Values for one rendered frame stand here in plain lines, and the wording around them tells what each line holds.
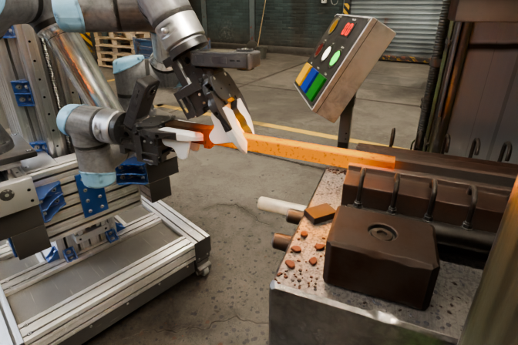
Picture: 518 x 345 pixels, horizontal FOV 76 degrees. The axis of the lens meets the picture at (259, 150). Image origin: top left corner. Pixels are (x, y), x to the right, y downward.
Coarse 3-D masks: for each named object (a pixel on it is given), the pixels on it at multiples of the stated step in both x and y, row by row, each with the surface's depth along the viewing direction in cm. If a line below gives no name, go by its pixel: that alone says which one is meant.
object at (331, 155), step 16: (176, 128) 63; (192, 128) 62; (208, 128) 61; (208, 144) 61; (224, 144) 60; (256, 144) 58; (272, 144) 57; (288, 144) 56; (304, 144) 57; (304, 160) 56; (320, 160) 55; (336, 160) 54; (352, 160) 52; (368, 160) 51; (384, 160) 51
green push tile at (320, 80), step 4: (320, 76) 96; (324, 76) 95; (316, 80) 97; (320, 80) 94; (324, 80) 92; (312, 84) 99; (316, 84) 96; (320, 84) 93; (312, 88) 97; (316, 88) 94; (320, 88) 93; (308, 92) 98; (312, 92) 95; (316, 92) 93; (308, 96) 97; (312, 96) 94; (312, 100) 94
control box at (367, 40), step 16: (336, 16) 112; (352, 16) 96; (336, 32) 103; (352, 32) 90; (368, 32) 84; (384, 32) 84; (336, 48) 97; (352, 48) 86; (368, 48) 86; (384, 48) 86; (320, 64) 104; (336, 64) 90; (352, 64) 87; (368, 64) 87; (336, 80) 89; (352, 80) 89; (304, 96) 103; (320, 96) 91; (336, 96) 90; (352, 96) 91; (320, 112) 92; (336, 112) 92
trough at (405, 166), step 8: (400, 168) 53; (408, 168) 53; (416, 168) 52; (424, 168) 52; (432, 168) 51; (440, 168) 51; (440, 176) 51; (448, 176) 51; (456, 176) 50; (464, 176) 50; (472, 176) 50; (480, 176) 49; (488, 176) 49; (496, 176) 48; (488, 184) 49; (496, 184) 49; (504, 184) 48; (512, 184) 48
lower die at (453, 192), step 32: (416, 160) 55; (448, 160) 55; (480, 160) 58; (352, 192) 48; (384, 192) 46; (416, 192) 46; (448, 192) 46; (480, 192) 46; (480, 224) 43; (480, 256) 44
